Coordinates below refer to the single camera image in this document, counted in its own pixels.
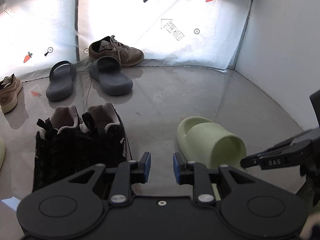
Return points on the black suede sneaker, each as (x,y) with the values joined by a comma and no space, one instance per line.
(57,150)
(102,145)

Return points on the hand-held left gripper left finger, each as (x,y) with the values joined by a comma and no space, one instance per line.
(146,167)

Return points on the tan suede sneaker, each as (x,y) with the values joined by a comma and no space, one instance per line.
(10,95)
(125,55)

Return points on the dark grey slide sandal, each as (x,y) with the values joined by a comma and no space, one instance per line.
(115,85)
(60,90)

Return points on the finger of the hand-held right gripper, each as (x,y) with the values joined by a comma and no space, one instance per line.
(250,161)

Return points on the light green slide sandal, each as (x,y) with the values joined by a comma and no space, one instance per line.
(205,140)
(2,152)

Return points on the person's right hand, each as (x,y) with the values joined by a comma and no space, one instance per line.
(313,171)

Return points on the printed white backdrop sheet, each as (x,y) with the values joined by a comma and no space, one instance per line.
(175,17)

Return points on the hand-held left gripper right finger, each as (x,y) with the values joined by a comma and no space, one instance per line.
(177,167)

